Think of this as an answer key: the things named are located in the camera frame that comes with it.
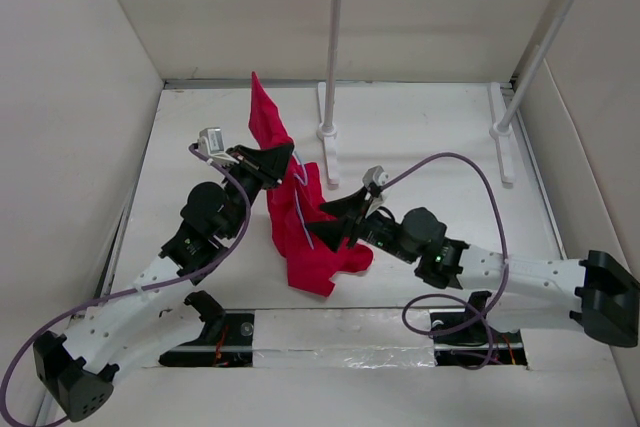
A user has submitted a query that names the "blue wire hanger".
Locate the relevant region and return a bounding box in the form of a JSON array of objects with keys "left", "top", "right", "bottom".
[{"left": 292, "top": 149, "right": 316, "bottom": 251}]

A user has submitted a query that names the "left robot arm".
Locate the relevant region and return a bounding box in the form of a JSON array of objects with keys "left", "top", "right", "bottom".
[{"left": 33, "top": 143, "right": 294, "bottom": 422}]

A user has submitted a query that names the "red t shirt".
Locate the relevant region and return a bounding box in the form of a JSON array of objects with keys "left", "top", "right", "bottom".
[{"left": 248, "top": 73, "right": 374, "bottom": 298}]

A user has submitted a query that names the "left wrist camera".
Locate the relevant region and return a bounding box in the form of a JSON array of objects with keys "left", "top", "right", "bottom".
[{"left": 196, "top": 127, "right": 225, "bottom": 158}]

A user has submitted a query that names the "purple cable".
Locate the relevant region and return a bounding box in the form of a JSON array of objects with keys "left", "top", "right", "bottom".
[
  {"left": 402, "top": 152, "right": 511, "bottom": 371},
  {"left": 0, "top": 142, "right": 251, "bottom": 427}
]

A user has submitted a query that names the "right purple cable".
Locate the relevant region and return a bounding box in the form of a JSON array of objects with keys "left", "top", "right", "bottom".
[{"left": 402, "top": 152, "right": 511, "bottom": 371}]

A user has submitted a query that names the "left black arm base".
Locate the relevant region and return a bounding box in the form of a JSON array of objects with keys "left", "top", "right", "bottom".
[{"left": 158, "top": 291, "right": 255, "bottom": 368}]

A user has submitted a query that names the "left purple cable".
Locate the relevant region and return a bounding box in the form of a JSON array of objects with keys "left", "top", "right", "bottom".
[{"left": 0, "top": 142, "right": 251, "bottom": 427}]

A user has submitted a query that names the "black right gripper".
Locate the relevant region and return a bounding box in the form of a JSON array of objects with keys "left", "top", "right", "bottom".
[{"left": 305, "top": 185, "right": 417, "bottom": 264}]

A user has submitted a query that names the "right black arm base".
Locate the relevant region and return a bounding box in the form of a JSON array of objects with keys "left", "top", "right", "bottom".
[{"left": 431, "top": 308, "right": 528, "bottom": 369}]

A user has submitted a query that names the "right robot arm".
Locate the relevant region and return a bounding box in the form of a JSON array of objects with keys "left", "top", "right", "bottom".
[{"left": 306, "top": 189, "right": 639, "bottom": 348}]

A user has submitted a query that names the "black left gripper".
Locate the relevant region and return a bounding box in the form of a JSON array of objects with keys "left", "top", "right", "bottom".
[{"left": 220, "top": 142, "right": 293, "bottom": 240}]

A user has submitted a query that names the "white clothes rack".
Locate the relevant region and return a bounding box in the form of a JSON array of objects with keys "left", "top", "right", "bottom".
[{"left": 317, "top": 0, "right": 575, "bottom": 188}]

